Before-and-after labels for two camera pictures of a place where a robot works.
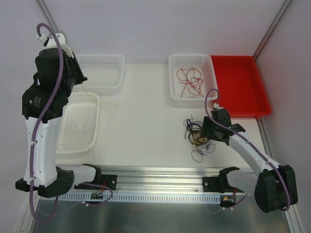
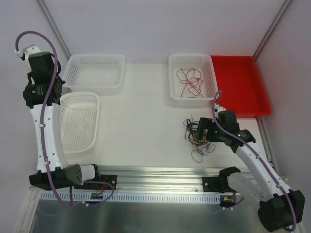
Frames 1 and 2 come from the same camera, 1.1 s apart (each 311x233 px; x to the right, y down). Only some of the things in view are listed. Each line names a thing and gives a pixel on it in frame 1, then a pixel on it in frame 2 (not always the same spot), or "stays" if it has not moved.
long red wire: [191, 76] stays
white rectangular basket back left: [105, 73] stays
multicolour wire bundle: [193, 131] stays
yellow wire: [102, 103] → [81, 109]
